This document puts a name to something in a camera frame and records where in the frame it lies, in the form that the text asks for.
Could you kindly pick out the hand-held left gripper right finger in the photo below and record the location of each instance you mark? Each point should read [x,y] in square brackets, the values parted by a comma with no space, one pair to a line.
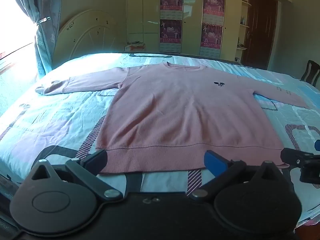
[215,163]

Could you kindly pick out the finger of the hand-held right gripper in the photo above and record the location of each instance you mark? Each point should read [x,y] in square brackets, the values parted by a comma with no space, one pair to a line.
[317,145]
[291,156]

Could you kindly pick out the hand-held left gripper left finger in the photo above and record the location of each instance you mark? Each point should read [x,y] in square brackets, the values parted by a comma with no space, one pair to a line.
[96,161]

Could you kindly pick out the pink sweater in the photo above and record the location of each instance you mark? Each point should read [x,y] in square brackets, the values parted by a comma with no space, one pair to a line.
[175,110]

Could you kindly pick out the light blue printed bed sheet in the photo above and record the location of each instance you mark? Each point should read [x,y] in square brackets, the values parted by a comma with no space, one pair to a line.
[62,120]

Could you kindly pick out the dark wooden chair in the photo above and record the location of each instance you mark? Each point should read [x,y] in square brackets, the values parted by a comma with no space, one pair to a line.
[311,73]

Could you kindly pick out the orange box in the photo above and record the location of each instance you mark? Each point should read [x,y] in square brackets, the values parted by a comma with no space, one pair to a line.
[135,47]

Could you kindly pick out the brown wooden door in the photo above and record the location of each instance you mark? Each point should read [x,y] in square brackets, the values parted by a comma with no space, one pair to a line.
[260,30]

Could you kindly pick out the white bed headboard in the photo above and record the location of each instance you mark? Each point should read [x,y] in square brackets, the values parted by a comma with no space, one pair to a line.
[87,32]

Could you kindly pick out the cream corner shelf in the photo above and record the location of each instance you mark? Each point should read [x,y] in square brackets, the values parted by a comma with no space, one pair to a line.
[245,26]

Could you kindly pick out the small bottle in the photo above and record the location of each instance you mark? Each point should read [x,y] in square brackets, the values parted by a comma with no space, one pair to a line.
[242,21]

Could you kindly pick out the cream wardrobe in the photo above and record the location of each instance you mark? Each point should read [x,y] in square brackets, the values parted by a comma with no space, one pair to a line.
[192,17]

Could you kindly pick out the curtain tieback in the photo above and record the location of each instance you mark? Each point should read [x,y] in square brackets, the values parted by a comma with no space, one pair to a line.
[44,20]

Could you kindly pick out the grey blue curtain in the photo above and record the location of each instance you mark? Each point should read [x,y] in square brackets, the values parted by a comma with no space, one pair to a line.
[47,2]

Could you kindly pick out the pink wall poster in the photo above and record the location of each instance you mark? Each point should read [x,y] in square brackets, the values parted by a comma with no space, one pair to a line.
[211,37]
[171,33]
[214,5]
[171,1]

